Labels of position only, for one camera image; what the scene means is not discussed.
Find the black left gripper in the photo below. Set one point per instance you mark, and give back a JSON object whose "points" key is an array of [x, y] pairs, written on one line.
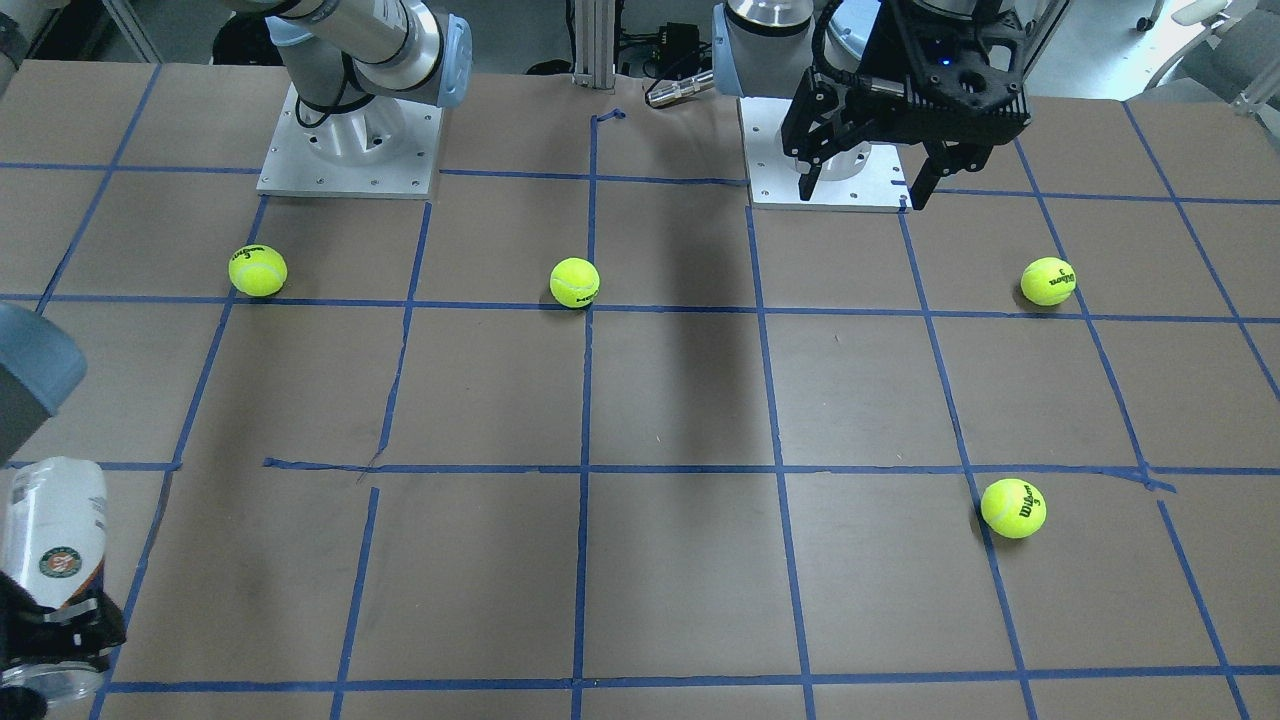
{"points": [[893, 47]]}

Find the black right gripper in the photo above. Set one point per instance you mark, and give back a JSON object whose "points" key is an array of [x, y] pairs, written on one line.
{"points": [[52, 622]]}

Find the clear tennis ball can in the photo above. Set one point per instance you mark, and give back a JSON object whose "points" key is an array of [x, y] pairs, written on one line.
{"points": [[54, 541]]}

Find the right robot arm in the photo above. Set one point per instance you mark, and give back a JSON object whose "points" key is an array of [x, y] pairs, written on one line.
{"points": [[356, 69]]}

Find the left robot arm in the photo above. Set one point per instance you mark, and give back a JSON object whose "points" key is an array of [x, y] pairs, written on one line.
{"points": [[760, 51]]}

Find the tennis ball near base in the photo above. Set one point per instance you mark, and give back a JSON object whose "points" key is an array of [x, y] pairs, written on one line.
{"points": [[1048, 281], [257, 270]]}

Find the tennis ball centre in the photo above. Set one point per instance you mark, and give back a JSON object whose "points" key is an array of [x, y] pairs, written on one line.
{"points": [[574, 282]]}

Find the tennis ball front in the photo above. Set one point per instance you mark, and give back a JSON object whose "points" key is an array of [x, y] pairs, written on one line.
{"points": [[1013, 508]]}

